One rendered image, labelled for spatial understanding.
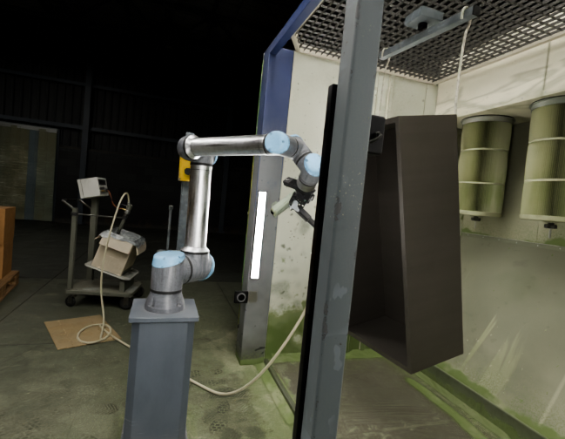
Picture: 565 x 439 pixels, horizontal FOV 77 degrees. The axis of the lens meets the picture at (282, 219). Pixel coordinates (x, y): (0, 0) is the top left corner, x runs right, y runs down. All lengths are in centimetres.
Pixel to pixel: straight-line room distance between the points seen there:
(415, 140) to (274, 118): 120
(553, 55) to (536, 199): 83
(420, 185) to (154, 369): 148
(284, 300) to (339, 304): 211
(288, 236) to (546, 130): 173
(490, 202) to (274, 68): 182
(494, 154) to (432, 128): 127
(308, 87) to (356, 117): 215
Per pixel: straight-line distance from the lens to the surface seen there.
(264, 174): 256
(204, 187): 190
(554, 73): 270
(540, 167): 265
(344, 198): 61
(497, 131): 305
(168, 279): 179
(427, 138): 178
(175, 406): 196
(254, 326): 273
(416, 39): 228
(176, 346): 183
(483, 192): 299
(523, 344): 271
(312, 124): 272
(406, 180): 169
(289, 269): 268
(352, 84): 63
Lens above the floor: 122
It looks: 3 degrees down
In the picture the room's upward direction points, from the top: 6 degrees clockwise
